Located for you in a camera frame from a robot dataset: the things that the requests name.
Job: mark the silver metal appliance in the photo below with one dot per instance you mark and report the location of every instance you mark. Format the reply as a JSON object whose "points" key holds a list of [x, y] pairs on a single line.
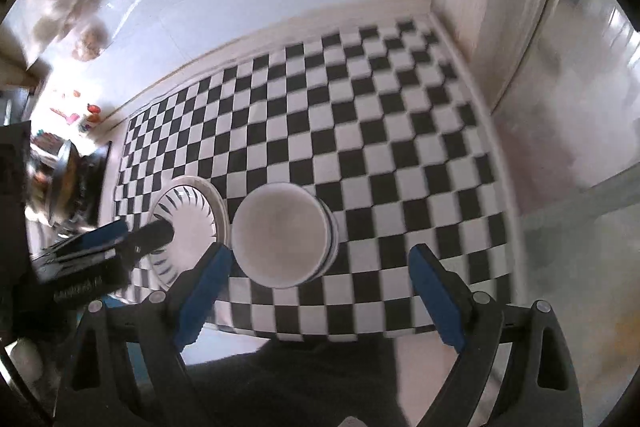
{"points": [[575, 82]]}

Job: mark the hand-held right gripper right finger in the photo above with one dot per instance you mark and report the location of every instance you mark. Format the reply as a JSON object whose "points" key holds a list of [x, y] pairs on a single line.
{"points": [[440, 297]]}

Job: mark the metal pot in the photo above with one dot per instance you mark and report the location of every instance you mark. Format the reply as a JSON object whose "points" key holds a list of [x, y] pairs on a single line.
{"points": [[70, 182]]}

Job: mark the large plain white plate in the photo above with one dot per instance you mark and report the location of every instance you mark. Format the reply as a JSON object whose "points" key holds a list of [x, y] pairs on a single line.
{"points": [[223, 209]]}

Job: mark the plain white bowl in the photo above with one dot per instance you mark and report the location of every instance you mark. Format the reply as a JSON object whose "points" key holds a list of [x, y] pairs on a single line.
{"points": [[275, 232]]}

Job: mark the black and white checkered cloth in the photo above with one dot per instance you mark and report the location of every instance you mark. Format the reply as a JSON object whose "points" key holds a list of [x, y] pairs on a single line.
{"points": [[375, 132]]}

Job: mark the striped white plate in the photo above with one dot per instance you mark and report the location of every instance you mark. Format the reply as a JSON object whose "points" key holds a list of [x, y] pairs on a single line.
{"points": [[192, 217]]}

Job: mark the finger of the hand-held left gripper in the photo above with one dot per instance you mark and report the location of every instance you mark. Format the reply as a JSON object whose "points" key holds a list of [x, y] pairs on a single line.
{"points": [[150, 234], [95, 239]]}

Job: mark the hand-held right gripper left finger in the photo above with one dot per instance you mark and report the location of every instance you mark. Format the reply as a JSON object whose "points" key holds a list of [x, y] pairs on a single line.
{"points": [[205, 297]]}

